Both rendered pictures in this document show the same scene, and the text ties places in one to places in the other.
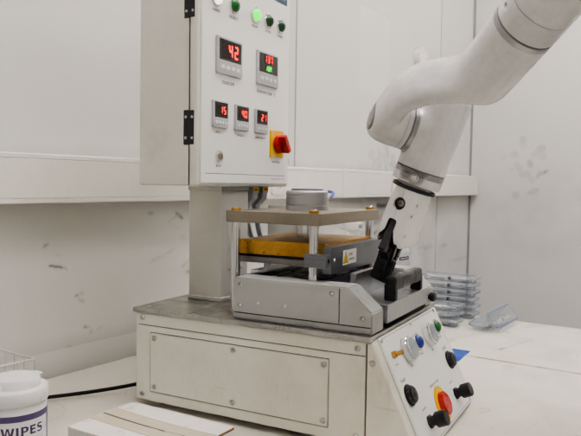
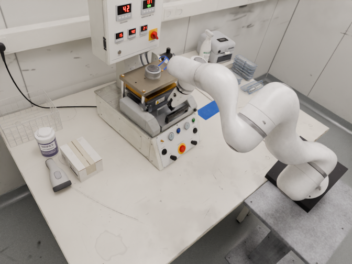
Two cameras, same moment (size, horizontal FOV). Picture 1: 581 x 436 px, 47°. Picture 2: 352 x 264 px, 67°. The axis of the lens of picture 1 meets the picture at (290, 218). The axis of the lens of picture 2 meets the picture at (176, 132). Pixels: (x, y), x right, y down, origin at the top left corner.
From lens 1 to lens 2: 0.78 m
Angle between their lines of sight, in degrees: 42
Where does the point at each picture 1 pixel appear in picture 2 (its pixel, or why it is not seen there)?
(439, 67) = (185, 67)
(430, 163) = (186, 86)
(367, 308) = (152, 130)
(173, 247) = not seen: hidden behind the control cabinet
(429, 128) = not seen: hidden behind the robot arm
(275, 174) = (151, 45)
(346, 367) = (145, 141)
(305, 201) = (149, 76)
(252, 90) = (139, 18)
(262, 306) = (127, 112)
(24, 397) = (45, 140)
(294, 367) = (133, 132)
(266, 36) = not seen: outside the picture
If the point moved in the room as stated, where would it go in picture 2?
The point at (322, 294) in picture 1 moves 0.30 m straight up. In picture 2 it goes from (141, 119) to (144, 63)
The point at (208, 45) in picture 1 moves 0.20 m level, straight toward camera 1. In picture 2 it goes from (111, 11) to (93, 32)
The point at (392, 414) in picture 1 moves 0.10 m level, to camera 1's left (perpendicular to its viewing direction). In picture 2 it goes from (155, 157) to (136, 152)
